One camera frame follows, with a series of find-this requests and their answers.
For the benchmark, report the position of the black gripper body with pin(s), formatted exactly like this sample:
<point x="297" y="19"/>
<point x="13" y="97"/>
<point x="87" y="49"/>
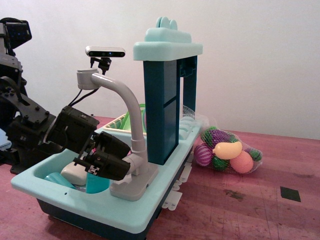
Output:
<point x="72" y="129"/>

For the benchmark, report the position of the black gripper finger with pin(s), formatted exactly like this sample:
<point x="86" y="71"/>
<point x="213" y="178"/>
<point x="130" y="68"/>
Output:
<point x="108" y="146"/>
<point x="104" y="165"/>

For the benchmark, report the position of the mesh bag of toy food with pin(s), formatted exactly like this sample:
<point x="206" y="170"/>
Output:
<point x="212" y="135"/>

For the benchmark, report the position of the teal toy cup lying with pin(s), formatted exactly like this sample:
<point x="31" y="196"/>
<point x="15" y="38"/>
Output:
<point x="56" y="177"/>

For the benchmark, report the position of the black tape patch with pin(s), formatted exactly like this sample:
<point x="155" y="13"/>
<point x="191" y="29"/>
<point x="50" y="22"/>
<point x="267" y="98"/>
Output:
<point x="290" y="194"/>

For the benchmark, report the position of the grey toy faucet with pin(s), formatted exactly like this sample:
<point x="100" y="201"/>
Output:
<point x="142" y="172"/>

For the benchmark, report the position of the silver depth camera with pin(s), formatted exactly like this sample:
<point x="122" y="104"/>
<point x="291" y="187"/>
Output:
<point x="103" y="55"/>

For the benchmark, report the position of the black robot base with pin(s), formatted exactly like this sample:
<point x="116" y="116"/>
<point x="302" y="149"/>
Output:
<point x="21" y="158"/>

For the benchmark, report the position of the yellow toy mango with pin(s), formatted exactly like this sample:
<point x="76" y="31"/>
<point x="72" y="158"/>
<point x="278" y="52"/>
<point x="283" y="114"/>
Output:
<point x="227" y="150"/>

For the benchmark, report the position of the green toy plate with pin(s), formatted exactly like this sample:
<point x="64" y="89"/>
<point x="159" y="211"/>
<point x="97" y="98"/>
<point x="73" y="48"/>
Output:
<point x="126" y="123"/>

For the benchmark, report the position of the teal toy cup upright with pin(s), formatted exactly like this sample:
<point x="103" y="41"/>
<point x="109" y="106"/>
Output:
<point x="96" y="184"/>

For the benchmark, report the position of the purple striped toy vegetable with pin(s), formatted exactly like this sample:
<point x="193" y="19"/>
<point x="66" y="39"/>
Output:
<point x="203" y="155"/>

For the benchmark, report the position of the teal toy sink unit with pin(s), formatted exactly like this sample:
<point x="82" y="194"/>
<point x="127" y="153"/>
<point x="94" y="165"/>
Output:
<point x="170" y="77"/>

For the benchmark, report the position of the orange toy fruit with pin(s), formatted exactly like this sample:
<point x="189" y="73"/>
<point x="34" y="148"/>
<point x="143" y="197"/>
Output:
<point x="243" y="163"/>

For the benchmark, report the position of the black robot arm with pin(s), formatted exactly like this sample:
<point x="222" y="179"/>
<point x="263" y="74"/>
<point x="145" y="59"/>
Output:
<point x="34" y="133"/>

